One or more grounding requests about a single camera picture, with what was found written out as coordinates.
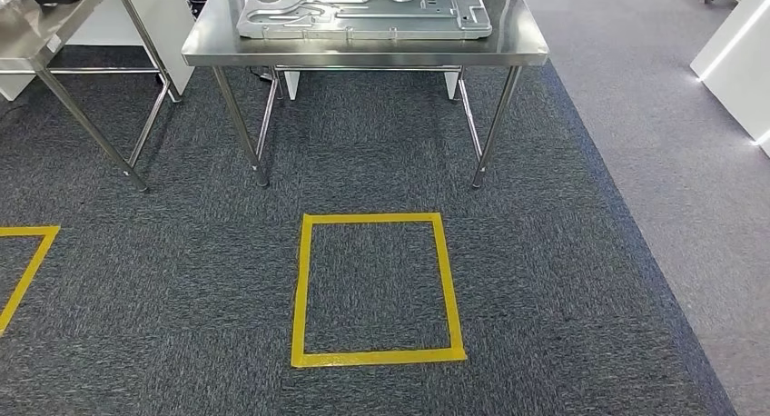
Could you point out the stainless steel workbench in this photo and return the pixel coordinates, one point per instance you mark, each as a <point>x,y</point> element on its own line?
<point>361,57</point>

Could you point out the stamped grey metal plate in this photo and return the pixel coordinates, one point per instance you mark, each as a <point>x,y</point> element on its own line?
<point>361,16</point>

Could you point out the steel side table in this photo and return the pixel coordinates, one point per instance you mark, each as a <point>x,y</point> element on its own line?
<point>36,46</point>

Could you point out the white panel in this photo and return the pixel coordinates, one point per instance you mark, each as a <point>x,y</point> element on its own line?
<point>168,28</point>

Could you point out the white support foot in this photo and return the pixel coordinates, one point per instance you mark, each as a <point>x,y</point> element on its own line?
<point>452,85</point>
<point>292,85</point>

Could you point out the white lit display plinth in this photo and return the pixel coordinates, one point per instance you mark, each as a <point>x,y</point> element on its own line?
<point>740,70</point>

